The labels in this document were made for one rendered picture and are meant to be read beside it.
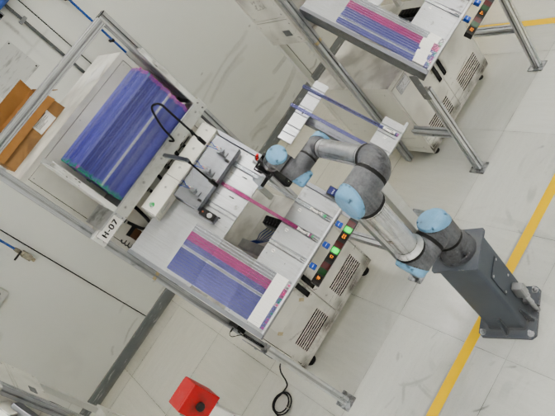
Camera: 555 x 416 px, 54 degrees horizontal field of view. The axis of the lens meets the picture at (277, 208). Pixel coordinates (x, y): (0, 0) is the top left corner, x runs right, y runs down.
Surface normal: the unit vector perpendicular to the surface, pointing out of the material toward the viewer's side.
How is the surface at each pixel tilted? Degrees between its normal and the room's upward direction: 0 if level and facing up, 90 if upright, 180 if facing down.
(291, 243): 43
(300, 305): 90
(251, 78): 90
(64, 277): 90
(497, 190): 0
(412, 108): 90
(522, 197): 0
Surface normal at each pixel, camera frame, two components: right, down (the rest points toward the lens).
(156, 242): -0.06, -0.29
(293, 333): 0.58, 0.17
